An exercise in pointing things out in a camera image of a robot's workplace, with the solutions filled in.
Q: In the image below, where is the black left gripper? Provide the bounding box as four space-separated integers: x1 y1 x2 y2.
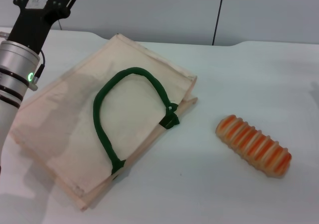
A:
6 0 83 55

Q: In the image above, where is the cream handbag with green handle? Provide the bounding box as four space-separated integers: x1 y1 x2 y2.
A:
8 33 199 206

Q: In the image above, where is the orange striped bread loaf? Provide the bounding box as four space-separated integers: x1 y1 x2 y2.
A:
215 114 293 179

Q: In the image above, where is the thin dark background pole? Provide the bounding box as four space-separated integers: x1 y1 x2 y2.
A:
212 0 226 46

